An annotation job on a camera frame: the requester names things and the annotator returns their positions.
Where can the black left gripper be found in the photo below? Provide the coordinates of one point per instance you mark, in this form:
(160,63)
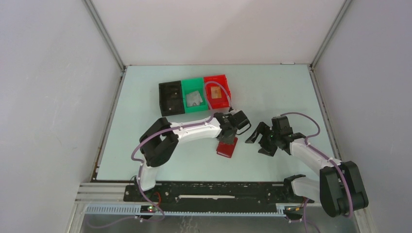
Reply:
(230,140)

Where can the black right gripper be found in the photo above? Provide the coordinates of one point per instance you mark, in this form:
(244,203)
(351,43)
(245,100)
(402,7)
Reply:
(261,128)

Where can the red leather card holder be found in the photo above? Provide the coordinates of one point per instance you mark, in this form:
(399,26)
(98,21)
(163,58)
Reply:
(226,150)

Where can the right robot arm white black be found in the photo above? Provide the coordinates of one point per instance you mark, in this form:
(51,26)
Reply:
(339,190)

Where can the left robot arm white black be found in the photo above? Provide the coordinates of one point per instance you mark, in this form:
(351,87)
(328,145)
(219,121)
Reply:
(158,143)

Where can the orange card in red bin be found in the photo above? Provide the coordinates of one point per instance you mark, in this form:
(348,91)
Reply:
(216,92)

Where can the grey card in green bin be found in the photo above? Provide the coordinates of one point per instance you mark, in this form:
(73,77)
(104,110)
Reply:
(194,99)

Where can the green plastic bin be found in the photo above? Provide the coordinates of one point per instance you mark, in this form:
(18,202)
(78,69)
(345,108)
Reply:
(190,85)

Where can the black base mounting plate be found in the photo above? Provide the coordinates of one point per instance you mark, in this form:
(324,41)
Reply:
(216,197)

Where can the black plastic bin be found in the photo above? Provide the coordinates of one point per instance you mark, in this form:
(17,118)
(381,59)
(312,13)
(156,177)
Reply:
(171,98)

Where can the aluminium frame rail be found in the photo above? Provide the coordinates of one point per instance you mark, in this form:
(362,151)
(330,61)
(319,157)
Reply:
(101,192)

